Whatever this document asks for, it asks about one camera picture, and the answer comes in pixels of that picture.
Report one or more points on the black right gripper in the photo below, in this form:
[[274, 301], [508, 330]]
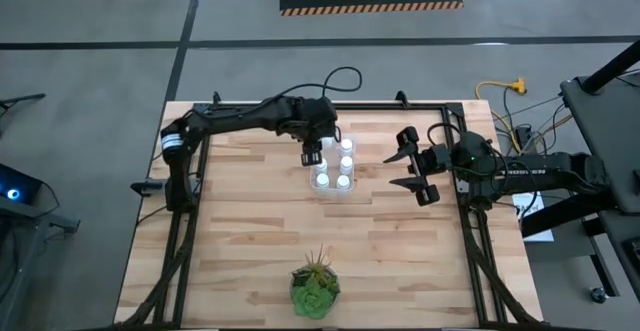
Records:
[[432, 163]]

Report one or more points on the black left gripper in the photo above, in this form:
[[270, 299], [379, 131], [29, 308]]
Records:
[[315, 121]]

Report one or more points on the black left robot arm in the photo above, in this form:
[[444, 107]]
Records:
[[240, 116]]

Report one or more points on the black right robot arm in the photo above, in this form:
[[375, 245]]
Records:
[[540, 168]]

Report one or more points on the clear plastic basket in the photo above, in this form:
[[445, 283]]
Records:
[[333, 173]]

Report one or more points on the black table clamp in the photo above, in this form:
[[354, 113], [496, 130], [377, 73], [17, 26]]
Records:
[[401, 98], [216, 98]]

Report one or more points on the white paper sheet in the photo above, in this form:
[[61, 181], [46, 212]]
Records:
[[542, 226]]

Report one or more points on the succulent in triangle-patterned pot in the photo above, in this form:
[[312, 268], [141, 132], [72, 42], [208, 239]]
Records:
[[314, 296]]

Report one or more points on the black side table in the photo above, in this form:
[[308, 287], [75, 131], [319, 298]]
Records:
[[605, 136]]

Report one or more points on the black caster wheel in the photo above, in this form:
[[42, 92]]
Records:
[[598, 295]]

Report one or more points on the black tripod leg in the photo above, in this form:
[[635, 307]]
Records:
[[25, 99]]

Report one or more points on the black device with blue light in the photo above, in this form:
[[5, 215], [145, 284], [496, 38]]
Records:
[[15, 191]]

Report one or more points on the grey metal stand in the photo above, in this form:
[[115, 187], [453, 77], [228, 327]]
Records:
[[20, 241]]

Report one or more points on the silver corner bracket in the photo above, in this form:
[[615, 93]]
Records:
[[462, 186]]

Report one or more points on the black aluminium frame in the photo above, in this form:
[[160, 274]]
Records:
[[390, 106]]

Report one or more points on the black side bracket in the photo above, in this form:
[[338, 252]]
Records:
[[147, 187]]

